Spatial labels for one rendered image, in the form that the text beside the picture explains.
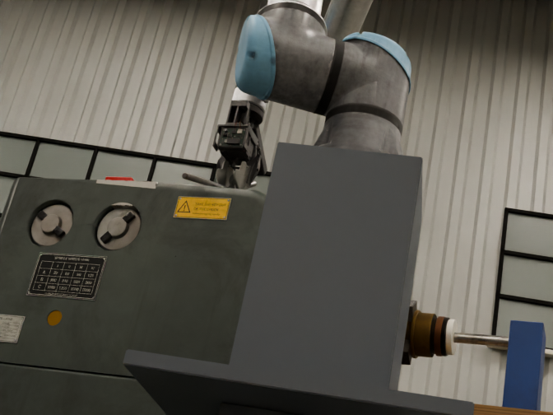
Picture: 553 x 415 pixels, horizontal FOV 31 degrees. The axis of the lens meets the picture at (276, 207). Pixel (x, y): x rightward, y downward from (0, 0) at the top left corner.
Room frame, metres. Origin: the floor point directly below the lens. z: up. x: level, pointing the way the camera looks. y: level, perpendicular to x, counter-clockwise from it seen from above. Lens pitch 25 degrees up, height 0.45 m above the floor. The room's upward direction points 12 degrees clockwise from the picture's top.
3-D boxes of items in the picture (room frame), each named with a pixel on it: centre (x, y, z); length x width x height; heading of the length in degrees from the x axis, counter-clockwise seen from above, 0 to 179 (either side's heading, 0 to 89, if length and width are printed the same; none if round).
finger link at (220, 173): (1.82, 0.12, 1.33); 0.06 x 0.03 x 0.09; 158
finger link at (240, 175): (1.81, 0.09, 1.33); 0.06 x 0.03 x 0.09; 158
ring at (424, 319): (1.79, -0.33, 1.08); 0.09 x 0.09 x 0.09; 68
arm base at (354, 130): (1.27, -0.10, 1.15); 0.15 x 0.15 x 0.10
